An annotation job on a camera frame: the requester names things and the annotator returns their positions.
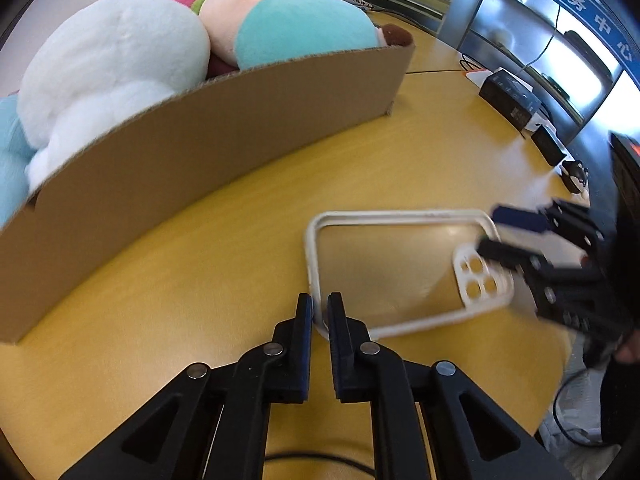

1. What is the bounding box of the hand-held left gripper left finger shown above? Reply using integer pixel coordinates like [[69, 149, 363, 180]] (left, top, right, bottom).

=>
[[60, 292, 313, 480]]

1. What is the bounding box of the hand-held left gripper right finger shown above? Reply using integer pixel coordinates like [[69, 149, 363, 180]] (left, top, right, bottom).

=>
[[327, 292, 576, 480]]

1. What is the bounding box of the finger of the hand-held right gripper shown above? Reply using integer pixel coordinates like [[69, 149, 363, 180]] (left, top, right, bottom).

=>
[[492, 199, 606, 256], [477, 238, 617, 323]]

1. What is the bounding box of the clear white-rimmed phone case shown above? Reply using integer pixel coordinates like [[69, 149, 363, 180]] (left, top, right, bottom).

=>
[[305, 208, 516, 341]]

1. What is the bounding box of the brown cardboard box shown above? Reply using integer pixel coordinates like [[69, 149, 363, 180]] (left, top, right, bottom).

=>
[[0, 40, 417, 346]]

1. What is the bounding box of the teal peach plush toy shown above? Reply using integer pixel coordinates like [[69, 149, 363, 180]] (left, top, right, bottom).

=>
[[200, 0, 413, 71]]

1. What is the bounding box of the light blue white plush toy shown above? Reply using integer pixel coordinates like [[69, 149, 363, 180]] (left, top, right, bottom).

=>
[[0, 0, 211, 228]]

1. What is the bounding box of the wooden desktop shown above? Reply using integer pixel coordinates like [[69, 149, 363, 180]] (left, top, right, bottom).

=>
[[0, 12, 591, 480]]

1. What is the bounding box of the person's right hand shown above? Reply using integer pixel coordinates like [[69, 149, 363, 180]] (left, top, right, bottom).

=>
[[616, 331, 640, 363]]

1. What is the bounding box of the small black gadget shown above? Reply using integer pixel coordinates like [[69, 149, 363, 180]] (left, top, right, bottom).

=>
[[559, 159, 590, 193]]

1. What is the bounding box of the small black box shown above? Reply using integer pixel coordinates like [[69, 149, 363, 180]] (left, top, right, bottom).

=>
[[531, 125, 568, 167]]

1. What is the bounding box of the black product box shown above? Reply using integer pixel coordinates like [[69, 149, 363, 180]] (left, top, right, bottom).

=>
[[478, 71, 542, 131]]

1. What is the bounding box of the white orange packet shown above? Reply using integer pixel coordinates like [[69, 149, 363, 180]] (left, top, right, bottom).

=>
[[459, 57, 496, 86]]

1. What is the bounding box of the glass partition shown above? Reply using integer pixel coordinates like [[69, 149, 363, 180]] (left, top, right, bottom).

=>
[[460, 0, 628, 136]]

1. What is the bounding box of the light grey cloth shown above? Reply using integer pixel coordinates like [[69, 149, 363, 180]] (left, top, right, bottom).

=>
[[539, 407, 623, 468]]

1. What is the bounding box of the black cable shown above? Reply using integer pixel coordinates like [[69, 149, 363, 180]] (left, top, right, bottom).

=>
[[554, 364, 603, 443]]

